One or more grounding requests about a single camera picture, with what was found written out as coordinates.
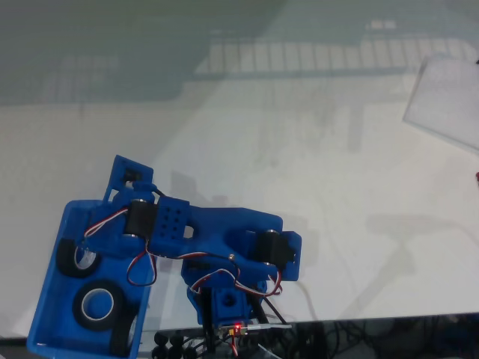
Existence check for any controller board with red light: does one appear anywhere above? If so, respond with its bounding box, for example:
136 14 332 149
219 321 250 337

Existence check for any blue plastic bin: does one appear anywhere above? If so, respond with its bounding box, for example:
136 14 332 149
26 200 158 358

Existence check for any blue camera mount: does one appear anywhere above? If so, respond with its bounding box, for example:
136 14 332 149
103 154 154 203

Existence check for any clear acrylic sheet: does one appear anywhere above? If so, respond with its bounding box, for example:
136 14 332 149
403 55 479 153

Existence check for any black tape roll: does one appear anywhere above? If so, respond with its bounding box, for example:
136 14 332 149
55 237 102 278
109 308 139 357
72 279 126 330

